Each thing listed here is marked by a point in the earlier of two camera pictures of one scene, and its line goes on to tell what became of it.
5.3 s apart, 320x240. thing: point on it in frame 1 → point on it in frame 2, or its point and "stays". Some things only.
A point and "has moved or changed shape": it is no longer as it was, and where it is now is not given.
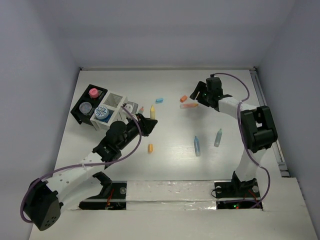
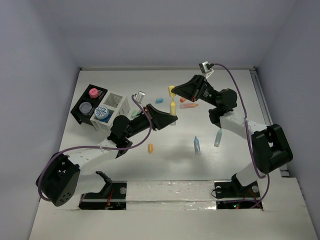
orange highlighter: (188, 105) stays
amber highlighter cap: (150, 148) stays
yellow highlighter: (152, 113) has moved or changed shape
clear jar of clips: (85, 107) stays
